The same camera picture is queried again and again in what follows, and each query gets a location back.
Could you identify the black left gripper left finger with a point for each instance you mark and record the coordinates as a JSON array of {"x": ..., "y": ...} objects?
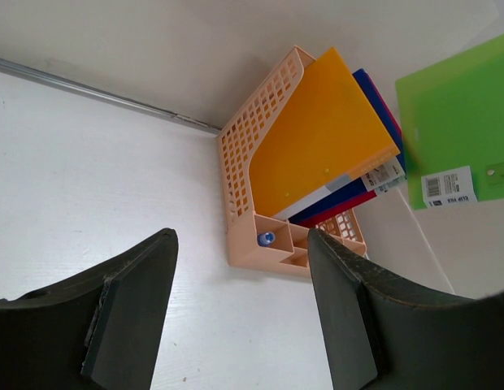
[{"x": 98, "y": 329}]

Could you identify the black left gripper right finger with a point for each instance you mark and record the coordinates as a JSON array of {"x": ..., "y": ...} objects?
[{"x": 383, "y": 331}]

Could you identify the red folder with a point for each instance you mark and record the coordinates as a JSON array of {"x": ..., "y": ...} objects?
[{"x": 376, "y": 182}]

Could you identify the clear blue-capped spray bottle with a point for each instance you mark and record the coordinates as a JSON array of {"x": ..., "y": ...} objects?
[{"x": 265, "y": 239}]

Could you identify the orange folder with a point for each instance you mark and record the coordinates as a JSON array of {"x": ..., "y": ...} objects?
[{"x": 326, "y": 136}]

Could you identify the green folder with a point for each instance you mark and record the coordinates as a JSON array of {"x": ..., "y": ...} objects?
[{"x": 452, "y": 121}]

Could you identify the peach plastic desk organizer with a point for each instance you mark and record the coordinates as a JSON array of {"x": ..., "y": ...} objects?
[{"x": 237, "y": 143}]

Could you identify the metal back wall strip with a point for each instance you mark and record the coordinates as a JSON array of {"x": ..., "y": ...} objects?
[{"x": 70, "y": 86}]

